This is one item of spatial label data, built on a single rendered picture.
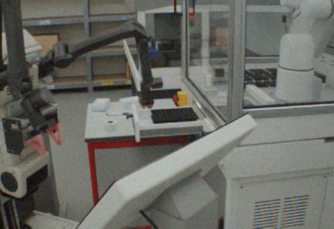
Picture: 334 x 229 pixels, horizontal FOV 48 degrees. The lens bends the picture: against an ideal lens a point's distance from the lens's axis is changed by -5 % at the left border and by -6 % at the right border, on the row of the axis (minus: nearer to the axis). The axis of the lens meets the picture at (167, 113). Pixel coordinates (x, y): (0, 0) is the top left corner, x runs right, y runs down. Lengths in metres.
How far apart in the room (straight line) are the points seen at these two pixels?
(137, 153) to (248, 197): 0.77
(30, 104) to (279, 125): 0.95
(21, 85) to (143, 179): 0.75
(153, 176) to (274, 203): 1.03
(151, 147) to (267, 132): 0.83
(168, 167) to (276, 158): 0.86
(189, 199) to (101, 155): 1.26
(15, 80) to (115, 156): 0.96
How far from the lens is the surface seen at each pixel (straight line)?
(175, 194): 0.99
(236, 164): 1.60
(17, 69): 1.42
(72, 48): 1.85
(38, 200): 2.76
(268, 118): 1.57
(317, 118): 1.67
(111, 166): 2.25
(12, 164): 1.82
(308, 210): 1.89
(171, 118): 1.97
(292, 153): 1.68
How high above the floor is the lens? 1.57
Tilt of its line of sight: 19 degrees down
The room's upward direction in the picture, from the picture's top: 1 degrees counter-clockwise
